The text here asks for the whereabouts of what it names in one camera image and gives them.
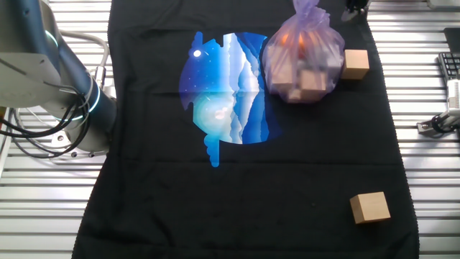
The black computer keyboard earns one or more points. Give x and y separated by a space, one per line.
451 66

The black cloth with blue print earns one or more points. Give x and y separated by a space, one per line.
251 198

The black flat device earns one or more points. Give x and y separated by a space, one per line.
453 39

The wooden block inside bag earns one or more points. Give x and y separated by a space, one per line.
312 82
282 77

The metal table bracket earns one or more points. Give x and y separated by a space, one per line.
426 126

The purple translucent plastic bag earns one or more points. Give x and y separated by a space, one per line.
305 64

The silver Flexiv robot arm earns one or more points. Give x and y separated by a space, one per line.
72 82

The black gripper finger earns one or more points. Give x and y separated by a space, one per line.
362 4
350 11

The plain wooden cube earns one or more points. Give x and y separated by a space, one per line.
355 64
370 208

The orange block inside bag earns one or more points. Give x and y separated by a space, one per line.
301 45

